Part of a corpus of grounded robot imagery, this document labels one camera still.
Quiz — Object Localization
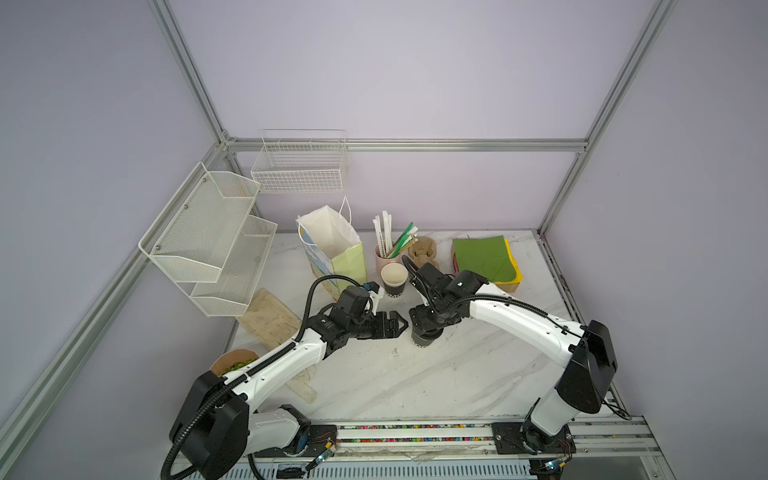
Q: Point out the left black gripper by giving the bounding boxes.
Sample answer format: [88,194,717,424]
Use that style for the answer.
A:
[348,309,407,341]

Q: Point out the black white paper coffee cup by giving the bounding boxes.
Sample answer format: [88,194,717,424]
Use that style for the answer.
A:
[411,329,443,348]

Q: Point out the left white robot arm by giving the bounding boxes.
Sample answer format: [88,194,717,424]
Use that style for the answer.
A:
[160,280,409,479]

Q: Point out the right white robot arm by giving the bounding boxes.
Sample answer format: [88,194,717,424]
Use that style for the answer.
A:
[402,257,618,454]

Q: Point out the stacked paper coffee cup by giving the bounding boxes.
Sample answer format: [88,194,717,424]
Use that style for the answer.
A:
[380,262,409,298]

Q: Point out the brown pulp cup carriers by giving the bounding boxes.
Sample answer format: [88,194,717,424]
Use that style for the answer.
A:
[408,237,440,269]

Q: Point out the cardboard napkin box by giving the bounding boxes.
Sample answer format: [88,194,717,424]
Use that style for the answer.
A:
[451,241,522,294]

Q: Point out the green napkin stack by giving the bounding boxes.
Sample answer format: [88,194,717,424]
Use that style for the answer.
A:
[452,235,518,286]

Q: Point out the green paper gift bag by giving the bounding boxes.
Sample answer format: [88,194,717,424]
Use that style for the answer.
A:
[296,197,368,284]

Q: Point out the yellow napkin stack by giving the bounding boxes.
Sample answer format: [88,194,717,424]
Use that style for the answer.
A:
[502,238,524,285]

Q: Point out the paper bowl with greens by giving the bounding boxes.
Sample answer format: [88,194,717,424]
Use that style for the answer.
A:
[210,348,259,376]

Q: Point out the white mesh two-tier shelf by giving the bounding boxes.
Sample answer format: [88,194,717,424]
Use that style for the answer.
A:
[138,163,277,317]

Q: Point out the white wire basket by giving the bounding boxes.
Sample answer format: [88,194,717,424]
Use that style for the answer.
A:
[251,129,348,194]

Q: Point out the aluminium frame rail base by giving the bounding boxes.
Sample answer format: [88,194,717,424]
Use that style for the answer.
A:
[157,416,678,480]

